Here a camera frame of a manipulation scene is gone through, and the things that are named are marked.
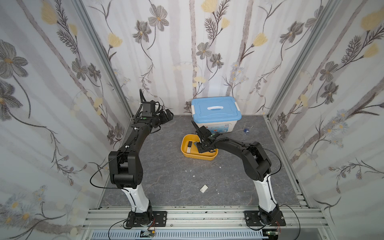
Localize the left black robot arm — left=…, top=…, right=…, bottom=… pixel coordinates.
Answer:
left=106, top=90, right=174, bottom=229

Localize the blue lidded storage box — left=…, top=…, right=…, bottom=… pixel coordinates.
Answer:
left=191, top=96, right=242, bottom=133

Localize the yellow plastic tub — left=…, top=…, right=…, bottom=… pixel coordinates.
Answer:
left=181, top=134, right=219, bottom=161

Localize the small circuit board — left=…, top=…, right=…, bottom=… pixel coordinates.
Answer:
left=140, top=230, right=156, bottom=238

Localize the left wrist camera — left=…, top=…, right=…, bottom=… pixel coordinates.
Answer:
left=141, top=101, right=156, bottom=118

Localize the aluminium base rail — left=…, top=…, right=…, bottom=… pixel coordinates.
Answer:
left=82, top=206, right=335, bottom=240

